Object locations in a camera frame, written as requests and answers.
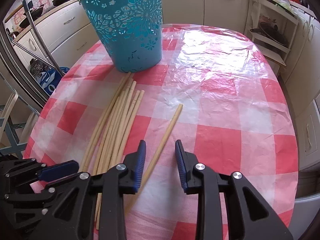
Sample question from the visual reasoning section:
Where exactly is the bamboo chopstick pair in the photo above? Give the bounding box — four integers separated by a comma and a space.
80, 72, 133, 173
79, 72, 131, 171

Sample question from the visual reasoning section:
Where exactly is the white rolling kitchen cart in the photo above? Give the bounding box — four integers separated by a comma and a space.
245, 0, 298, 68

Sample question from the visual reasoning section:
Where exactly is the bamboo chopstick bundle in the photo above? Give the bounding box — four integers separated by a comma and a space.
96, 90, 145, 230
97, 88, 130, 174
94, 89, 141, 223
93, 78, 133, 175

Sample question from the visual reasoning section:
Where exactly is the red white checkered tablecloth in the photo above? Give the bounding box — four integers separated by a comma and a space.
24, 25, 298, 239

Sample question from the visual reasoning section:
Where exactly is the blue patterned shopping bag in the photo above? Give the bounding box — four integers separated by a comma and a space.
29, 58, 62, 95

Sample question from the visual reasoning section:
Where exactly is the teal perforated plastic basket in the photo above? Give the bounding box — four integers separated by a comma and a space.
80, 0, 163, 73

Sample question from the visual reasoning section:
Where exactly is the black wok on stove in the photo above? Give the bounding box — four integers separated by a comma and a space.
19, 4, 44, 29

